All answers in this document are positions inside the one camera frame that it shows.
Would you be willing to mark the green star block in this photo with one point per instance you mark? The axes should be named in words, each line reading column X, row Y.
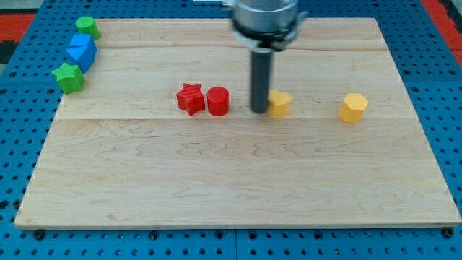
column 69, row 78

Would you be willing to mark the yellow hexagon block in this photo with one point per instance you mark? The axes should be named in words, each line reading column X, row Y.
column 352, row 108

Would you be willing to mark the blue cube block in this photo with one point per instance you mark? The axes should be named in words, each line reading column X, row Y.
column 81, row 40

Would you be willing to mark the red star block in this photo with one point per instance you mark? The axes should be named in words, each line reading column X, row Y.
column 191, row 98

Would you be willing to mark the light wooden board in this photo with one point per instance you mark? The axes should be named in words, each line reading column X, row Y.
column 121, row 154

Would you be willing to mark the blue triangle block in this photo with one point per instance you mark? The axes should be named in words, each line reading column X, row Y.
column 83, row 56

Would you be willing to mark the yellow heart block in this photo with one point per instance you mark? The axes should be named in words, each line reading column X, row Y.
column 279, row 103

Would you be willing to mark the dark grey pointer rod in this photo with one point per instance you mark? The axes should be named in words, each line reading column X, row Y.
column 260, row 77

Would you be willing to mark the red cylinder block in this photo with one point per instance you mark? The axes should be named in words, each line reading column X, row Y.
column 218, row 101

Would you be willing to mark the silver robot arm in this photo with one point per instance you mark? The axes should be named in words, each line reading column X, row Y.
column 264, row 26

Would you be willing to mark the green cylinder block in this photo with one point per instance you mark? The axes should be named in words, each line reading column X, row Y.
column 88, row 25

